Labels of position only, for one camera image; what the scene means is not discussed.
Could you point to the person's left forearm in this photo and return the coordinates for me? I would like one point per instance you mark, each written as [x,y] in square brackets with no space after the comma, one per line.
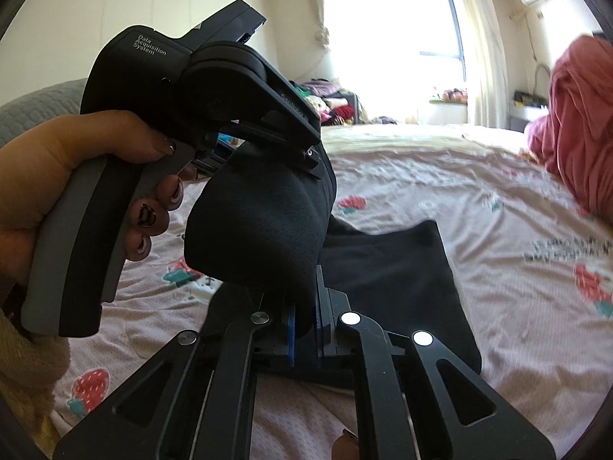
[24,359]

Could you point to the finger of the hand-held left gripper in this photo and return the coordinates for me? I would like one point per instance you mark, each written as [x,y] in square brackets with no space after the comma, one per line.
[208,160]
[292,110]

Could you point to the colourful windowsill clutter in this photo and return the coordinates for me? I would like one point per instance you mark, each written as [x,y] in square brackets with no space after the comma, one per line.
[452,95]

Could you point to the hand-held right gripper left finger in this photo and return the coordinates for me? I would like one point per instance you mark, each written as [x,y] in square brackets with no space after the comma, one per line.
[287,352]

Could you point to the white side table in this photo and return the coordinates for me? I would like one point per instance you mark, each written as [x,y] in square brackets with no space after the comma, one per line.
[524,117]

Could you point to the grey quilted headboard cover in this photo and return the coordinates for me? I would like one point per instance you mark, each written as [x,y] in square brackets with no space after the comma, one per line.
[28,110]

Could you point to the black and yellow box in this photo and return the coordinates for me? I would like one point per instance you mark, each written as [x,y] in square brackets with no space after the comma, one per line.
[529,99]

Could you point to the window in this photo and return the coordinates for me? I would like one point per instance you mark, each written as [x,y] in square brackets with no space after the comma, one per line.
[392,43]

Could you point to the pink cloth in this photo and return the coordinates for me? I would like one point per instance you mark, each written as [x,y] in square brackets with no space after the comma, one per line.
[579,124]

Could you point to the pile of folded clothes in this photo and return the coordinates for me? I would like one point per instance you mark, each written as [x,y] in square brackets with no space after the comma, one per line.
[330,100]

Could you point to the strawberry printed bed sheet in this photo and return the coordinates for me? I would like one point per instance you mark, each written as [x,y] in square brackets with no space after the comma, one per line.
[431,187]

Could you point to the white hanging ornament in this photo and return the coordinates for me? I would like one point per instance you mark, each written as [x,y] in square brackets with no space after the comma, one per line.
[323,38]

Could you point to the dark patterned cloth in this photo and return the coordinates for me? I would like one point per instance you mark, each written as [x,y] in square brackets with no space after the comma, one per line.
[383,120]

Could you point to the person's left hand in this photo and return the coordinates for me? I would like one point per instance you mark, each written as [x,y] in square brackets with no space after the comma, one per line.
[38,177]

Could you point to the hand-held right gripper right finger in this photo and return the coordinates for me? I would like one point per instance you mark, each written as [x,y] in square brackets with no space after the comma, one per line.
[320,345]

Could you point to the white curtain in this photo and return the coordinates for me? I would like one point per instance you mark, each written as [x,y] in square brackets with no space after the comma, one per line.
[316,5]
[483,43]

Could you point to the black top with orange patches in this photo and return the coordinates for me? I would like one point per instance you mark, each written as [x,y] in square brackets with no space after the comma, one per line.
[397,287]

